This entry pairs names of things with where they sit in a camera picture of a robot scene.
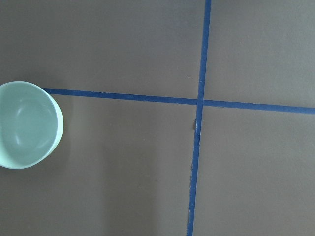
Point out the green bowl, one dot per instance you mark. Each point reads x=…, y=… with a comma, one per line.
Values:
x=31, y=125

